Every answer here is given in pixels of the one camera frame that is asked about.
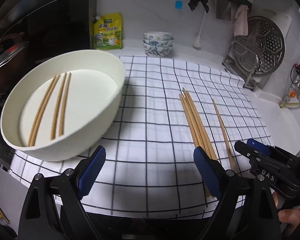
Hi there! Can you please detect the top porcelain bowl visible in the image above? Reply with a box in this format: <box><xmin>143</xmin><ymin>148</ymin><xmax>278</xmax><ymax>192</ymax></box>
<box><xmin>143</xmin><ymin>31</ymin><xmax>173</xmax><ymax>41</ymax></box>

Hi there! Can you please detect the middle porcelain bowl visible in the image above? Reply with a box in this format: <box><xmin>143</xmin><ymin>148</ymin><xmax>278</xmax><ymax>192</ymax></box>
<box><xmin>143</xmin><ymin>39</ymin><xmax>173</xmax><ymax>47</ymax></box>

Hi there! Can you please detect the cream oval basin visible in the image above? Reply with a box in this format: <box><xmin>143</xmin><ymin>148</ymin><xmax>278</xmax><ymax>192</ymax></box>
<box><xmin>0</xmin><ymin>50</ymin><xmax>125</xmax><ymax>161</ymax></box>

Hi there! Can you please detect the yellow seasoning pouch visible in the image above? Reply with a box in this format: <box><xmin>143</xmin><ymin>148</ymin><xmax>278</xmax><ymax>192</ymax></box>
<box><xmin>93</xmin><ymin>12</ymin><xmax>122</xmax><ymax>50</ymax></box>

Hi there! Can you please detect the pink hanging towel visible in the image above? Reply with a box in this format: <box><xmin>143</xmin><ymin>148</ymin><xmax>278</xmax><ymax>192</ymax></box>
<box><xmin>234</xmin><ymin>5</ymin><xmax>248</xmax><ymax>37</ymax></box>

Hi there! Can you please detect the dark cooking pot with lid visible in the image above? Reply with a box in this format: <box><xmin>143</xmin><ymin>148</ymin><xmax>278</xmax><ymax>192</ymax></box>
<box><xmin>0</xmin><ymin>33</ymin><xmax>30</xmax><ymax>95</ymax></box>

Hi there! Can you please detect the porcelain bowl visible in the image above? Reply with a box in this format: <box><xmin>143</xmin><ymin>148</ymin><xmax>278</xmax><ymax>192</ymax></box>
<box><xmin>143</xmin><ymin>39</ymin><xmax>173</xmax><ymax>47</ymax></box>
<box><xmin>143</xmin><ymin>43</ymin><xmax>173</xmax><ymax>57</ymax></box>
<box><xmin>143</xmin><ymin>31</ymin><xmax>173</xmax><ymax>41</ymax></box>

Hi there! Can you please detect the person right hand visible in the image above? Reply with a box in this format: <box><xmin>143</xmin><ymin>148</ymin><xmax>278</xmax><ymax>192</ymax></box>
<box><xmin>278</xmin><ymin>205</ymin><xmax>300</xmax><ymax>235</ymax></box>

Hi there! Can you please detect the blue silicone brush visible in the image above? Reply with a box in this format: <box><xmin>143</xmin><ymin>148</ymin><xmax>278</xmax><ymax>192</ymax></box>
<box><xmin>174</xmin><ymin>0</ymin><xmax>183</xmax><ymax>10</ymax></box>

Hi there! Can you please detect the black white grid mat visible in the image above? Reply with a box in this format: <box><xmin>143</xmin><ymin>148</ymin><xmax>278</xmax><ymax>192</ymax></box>
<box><xmin>10</xmin><ymin>55</ymin><xmax>270</xmax><ymax>219</ymax></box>

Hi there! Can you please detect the gas valve with hose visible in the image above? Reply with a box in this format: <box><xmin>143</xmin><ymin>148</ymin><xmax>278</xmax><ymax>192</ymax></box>
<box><xmin>279</xmin><ymin>63</ymin><xmax>300</xmax><ymax>108</ymax></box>

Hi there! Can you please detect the steel dish rack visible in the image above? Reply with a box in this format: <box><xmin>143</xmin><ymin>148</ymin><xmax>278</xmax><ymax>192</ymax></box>
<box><xmin>222</xmin><ymin>40</ymin><xmax>260</xmax><ymax>91</ymax></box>

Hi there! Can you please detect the bottom porcelain bowl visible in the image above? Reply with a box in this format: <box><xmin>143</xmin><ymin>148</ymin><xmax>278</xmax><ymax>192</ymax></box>
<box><xmin>143</xmin><ymin>43</ymin><xmax>173</xmax><ymax>57</ymax></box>

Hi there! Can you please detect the round steel steamer tray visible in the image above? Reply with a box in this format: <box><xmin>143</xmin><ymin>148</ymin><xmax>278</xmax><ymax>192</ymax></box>
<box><xmin>235</xmin><ymin>16</ymin><xmax>286</xmax><ymax>77</ymax></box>

